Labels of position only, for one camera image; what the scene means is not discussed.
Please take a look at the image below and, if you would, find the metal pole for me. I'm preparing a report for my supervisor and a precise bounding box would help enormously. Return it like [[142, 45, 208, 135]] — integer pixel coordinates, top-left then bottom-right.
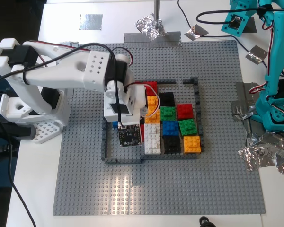
[[153, 0, 161, 24]]

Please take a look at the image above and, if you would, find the small foil tape piece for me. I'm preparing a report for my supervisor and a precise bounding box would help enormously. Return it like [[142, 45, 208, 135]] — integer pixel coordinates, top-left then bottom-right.
[[184, 24, 209, 40], [245, 45, 268, 65]]

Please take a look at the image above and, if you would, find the grey lego baseplate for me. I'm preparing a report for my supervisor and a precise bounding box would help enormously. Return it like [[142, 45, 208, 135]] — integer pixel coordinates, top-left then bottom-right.
[[52, 40, 267, 216]]

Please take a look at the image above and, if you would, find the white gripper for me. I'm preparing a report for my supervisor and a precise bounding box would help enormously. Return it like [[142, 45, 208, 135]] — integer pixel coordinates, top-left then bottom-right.
[[104, 84, 149, 126]]

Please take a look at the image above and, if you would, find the orange lego cube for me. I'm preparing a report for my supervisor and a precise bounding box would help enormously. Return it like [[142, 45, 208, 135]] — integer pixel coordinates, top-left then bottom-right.
[[183, 136, 202, 154], [146, 95, 160, 110], [144, 108, 161, 124]]

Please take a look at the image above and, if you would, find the large crumpled aluminium foil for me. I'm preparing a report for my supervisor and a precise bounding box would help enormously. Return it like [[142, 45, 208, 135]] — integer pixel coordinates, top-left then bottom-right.
[[237, 131, 284, 177]]

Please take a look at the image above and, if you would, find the white lego cube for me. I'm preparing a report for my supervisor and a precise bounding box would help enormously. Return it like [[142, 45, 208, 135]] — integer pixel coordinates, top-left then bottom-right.
[[144, 139, 162, 155], [143, 122, 162, 140]]

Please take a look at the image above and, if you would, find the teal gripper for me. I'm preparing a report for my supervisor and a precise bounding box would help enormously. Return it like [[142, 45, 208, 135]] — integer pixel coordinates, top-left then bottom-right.
[[229, 0, 260, 12]]

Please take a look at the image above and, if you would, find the green lego cube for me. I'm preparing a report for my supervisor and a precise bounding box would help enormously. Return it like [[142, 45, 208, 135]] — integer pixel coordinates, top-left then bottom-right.
[[178, 119, 197, 137], [160, 106, 177, 122]]

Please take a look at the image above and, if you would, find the thin black cable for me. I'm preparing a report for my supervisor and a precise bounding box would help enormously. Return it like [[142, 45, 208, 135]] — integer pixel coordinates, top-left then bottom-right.
[[0, 42, 121, 126], [177, 0, 270, 71]]

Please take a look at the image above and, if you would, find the dark grey duct tape patch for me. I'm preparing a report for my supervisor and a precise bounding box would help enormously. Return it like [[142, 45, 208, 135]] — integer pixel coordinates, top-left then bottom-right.
[[241, 17, 257, 34], [236, 81, 267, 133]]

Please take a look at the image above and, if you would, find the wrinkled grey duct tape strip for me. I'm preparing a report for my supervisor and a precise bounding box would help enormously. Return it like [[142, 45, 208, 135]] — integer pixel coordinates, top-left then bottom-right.
[[58, 41, 79, 48]]

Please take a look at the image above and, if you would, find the small black object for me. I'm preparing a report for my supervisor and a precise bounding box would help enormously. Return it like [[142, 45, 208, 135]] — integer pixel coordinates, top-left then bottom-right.
[[198, 216, 219, 227]]

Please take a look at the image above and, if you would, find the black lego cube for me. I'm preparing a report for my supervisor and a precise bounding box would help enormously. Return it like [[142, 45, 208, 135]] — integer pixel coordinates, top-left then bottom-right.
[[158, 92, 175, 107], [164, 136, 182, 154]]

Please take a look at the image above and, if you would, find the looped black cable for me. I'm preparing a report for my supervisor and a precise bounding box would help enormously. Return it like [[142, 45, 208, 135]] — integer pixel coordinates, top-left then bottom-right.
[[195, 4, 284, 25]]

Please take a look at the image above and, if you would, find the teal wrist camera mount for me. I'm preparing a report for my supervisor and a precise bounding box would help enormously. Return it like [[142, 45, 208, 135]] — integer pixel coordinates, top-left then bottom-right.
[[221, 9, 250, 37]]

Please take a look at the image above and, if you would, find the thick black cable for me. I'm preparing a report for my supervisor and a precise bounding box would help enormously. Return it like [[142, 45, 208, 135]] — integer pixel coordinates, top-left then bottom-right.
[[0, 101, 37, 227]]

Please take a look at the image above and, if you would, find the red white servo wire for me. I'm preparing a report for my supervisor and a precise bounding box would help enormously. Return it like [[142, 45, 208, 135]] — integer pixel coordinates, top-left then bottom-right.
[[124, 82, 162, 119], [35, 40, 134, 70]]

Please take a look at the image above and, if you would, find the long dark grey lego wall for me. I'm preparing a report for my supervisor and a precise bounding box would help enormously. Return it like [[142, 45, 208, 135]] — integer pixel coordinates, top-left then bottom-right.
[[100, 77, 204, 165]]

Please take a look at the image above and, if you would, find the black table clamp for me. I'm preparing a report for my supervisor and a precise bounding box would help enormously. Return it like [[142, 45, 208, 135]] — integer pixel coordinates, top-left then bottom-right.
[[0, 122, 36, 154]]

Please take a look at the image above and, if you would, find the square grey duct tape patch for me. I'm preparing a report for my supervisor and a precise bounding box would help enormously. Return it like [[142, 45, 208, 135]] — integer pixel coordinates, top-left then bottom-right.
[[79, 14, 104, 31]]

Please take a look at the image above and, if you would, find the black wrist camera board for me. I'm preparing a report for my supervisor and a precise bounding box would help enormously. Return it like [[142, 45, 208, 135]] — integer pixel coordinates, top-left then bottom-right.
[[117, 122, 143, 148]]

